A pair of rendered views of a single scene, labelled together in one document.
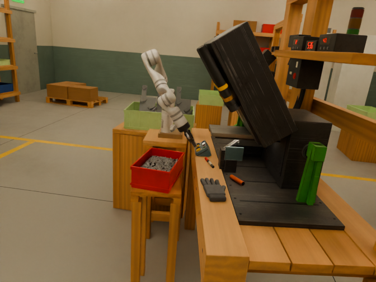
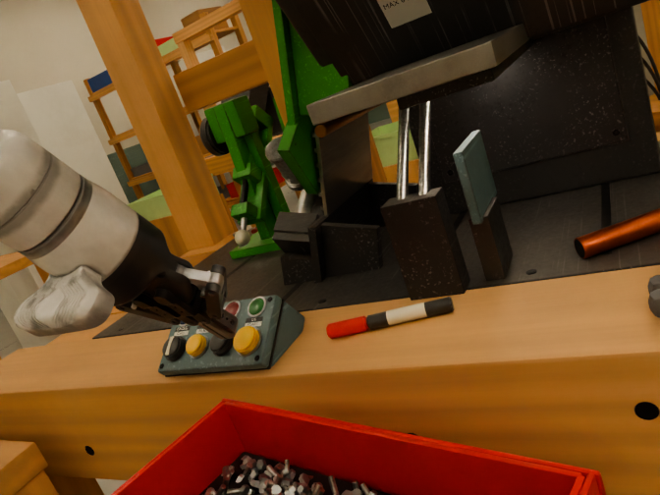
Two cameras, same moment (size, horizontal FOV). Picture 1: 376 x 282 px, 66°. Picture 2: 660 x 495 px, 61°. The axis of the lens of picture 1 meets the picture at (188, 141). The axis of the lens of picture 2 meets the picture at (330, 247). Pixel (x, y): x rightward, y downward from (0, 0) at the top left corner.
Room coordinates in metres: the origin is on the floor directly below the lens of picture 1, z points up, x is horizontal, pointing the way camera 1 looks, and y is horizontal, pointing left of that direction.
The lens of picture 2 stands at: (1.25, 0.31, 1.14)
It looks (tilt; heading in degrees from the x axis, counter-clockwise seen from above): 16 degrees down; 304
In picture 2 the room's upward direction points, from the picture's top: 20 degrees counter-clockwise
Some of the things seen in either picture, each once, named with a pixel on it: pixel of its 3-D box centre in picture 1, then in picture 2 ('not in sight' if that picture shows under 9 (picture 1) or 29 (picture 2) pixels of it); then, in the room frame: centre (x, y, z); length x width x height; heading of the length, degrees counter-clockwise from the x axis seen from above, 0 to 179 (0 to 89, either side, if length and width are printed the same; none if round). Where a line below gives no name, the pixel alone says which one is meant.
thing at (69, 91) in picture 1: (77, 93); not in sight; (7.08, 2.81, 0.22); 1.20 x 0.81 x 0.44; 79
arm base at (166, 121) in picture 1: (167, 120); not in sight; (2.14, 0.17, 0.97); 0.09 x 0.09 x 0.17; 6
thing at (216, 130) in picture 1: (247, 133); (450, 64); (1.43, -0.31, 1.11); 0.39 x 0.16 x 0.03; 92
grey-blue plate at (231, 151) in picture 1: (233, 159); (484, 204); (1.42, -0.25, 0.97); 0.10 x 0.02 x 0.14; 92
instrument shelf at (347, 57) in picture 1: (325, 56); not in sight; (1.53, -0.66, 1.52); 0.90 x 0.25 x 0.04; 2
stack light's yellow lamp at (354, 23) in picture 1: (354, 24); not in sight; (1.41, -0.71, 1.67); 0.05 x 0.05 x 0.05
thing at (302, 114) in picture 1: (293, 146); (515, 68); (1.41, -0.54, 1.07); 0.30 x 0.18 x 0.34; 2
